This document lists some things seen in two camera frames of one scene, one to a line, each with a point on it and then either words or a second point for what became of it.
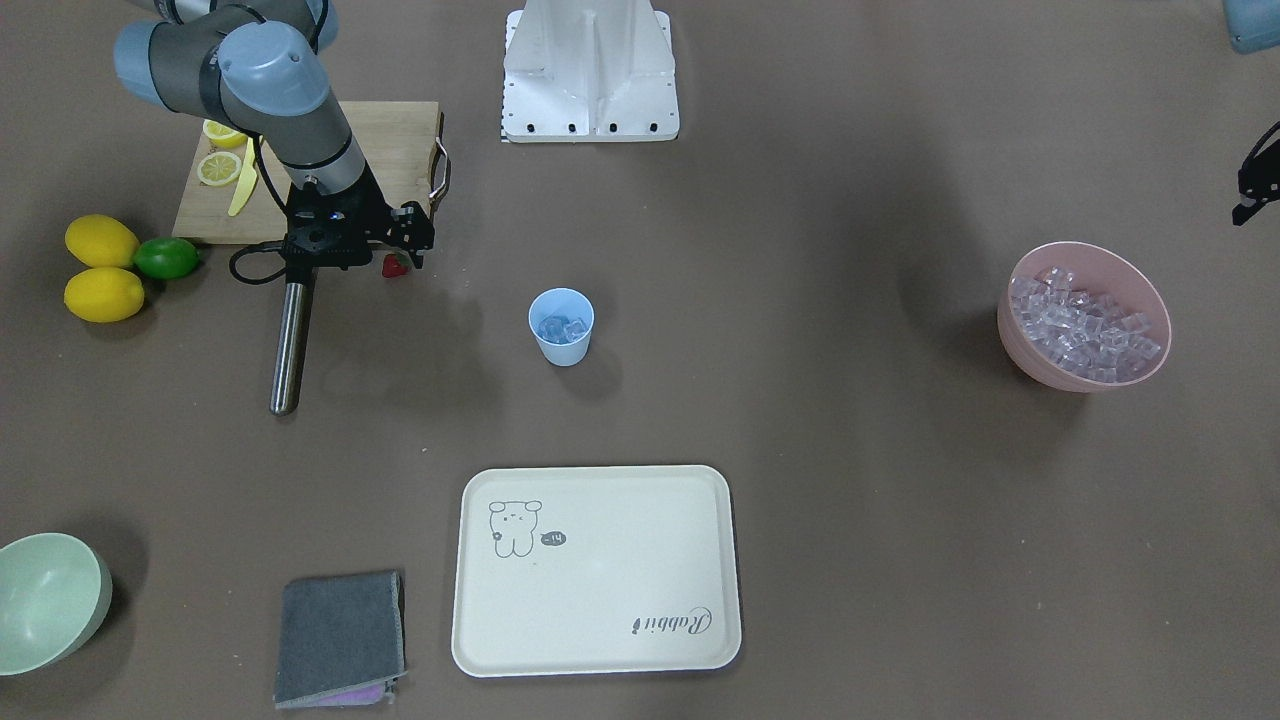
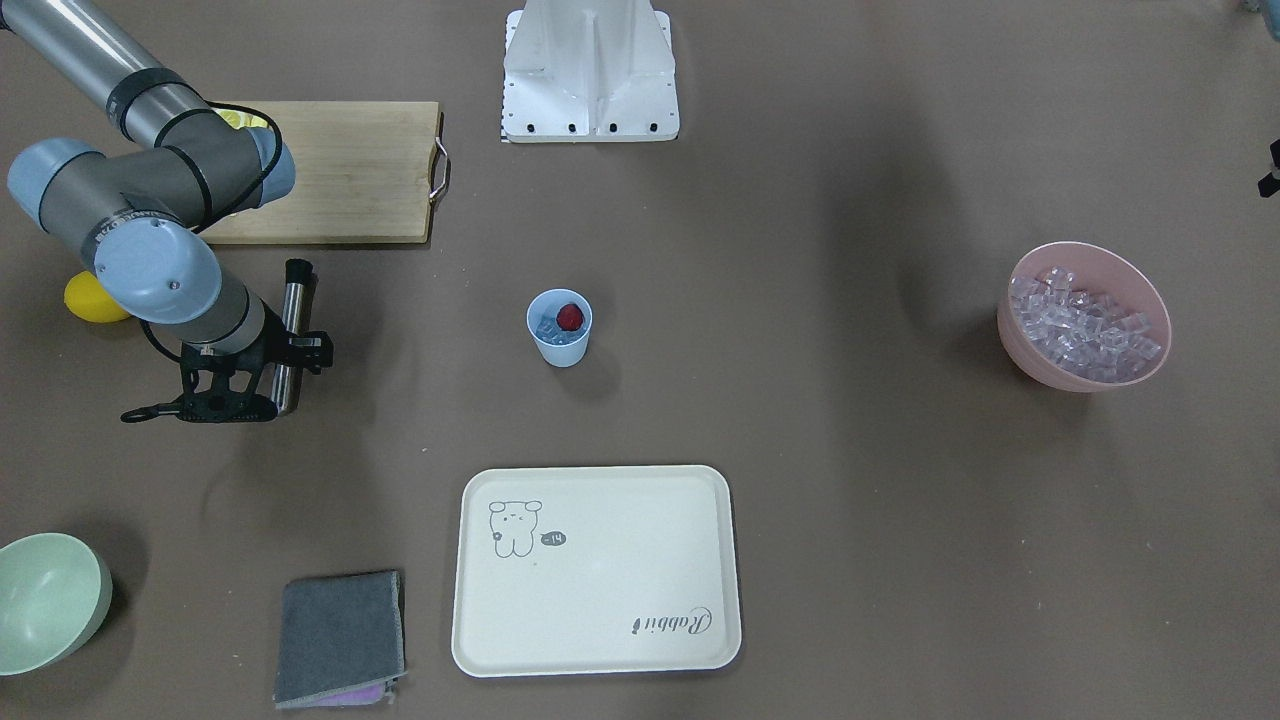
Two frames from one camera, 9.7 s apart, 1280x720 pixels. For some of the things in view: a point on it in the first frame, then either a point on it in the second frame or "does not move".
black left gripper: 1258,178 -> 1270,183
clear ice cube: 559,329 does not move
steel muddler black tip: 289,366 does not move
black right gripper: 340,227 -> 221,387
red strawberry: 395,266 -> 569,317
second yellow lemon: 103,294 does not move
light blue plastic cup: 562,319 does not move
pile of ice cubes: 1083,333 does not move
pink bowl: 1076,317 does not move
